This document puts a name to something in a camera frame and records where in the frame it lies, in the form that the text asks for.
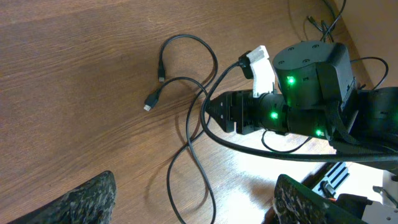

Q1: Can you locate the black speckled left gripper left finger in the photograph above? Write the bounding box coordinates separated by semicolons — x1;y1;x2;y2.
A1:
12;170;117;224

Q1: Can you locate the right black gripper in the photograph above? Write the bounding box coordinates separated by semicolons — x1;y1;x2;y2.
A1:
205;90;261;134

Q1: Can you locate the black speckled left gripper right finger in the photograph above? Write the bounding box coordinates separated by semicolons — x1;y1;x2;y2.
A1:
273;174;363;224

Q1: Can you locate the thin black USB cable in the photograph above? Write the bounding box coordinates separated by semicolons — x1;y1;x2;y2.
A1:
143;34;219;224

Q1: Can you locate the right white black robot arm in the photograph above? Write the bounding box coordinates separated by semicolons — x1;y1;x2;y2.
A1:
200;40;397;174

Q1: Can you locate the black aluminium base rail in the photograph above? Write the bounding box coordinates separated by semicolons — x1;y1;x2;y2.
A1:
312;162;349;198

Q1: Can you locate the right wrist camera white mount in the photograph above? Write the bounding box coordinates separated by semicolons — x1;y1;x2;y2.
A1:
238;45;275;98

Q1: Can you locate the thick black camera cable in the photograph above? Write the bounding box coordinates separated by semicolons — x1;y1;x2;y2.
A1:
200;60;398;163

